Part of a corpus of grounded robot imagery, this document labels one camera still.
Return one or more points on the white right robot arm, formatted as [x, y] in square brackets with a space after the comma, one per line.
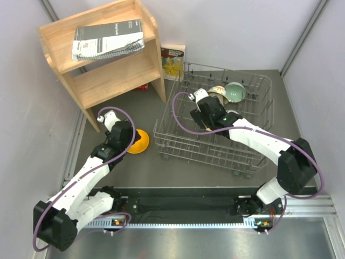
[294, 159]

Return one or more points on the wooden two-tier shelf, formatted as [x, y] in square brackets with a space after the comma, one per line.
[111, 80]

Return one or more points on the pale green ceramic bowl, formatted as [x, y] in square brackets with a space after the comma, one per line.
[235, 92]

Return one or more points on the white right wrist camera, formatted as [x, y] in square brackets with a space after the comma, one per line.
[198, 95]

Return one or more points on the small red object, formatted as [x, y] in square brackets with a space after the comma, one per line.
[143, 87]

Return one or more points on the aluminium rail with cable duct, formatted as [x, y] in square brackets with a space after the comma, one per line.
[293, 208]

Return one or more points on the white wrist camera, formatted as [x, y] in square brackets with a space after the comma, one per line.
[107, 118]
[198, 95]

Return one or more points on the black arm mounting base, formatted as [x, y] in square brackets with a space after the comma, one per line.
[192, 205]

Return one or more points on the colourful paperback book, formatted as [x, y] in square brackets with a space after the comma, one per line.
[173, 57]

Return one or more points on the floral patterned ceramic bowl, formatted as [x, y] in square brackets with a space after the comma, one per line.
[223, 100]

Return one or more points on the yellow plastic bowl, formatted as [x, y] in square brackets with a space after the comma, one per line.
[141, 144]

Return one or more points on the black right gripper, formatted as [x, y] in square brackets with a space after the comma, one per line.
[199, 118]

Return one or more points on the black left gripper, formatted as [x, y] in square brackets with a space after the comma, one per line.
[136, 136]

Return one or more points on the black-white striped bowl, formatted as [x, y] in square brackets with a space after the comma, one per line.
[232, 111]

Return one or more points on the grey wire dish rack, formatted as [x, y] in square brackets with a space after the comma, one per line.
[257, 107]

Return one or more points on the grey spiral-bound manual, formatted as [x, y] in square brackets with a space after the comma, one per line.
[107, 40]

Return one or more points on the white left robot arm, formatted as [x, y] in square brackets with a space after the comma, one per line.
[58, 221]

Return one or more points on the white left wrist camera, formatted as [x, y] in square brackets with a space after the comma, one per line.
[107, 118]

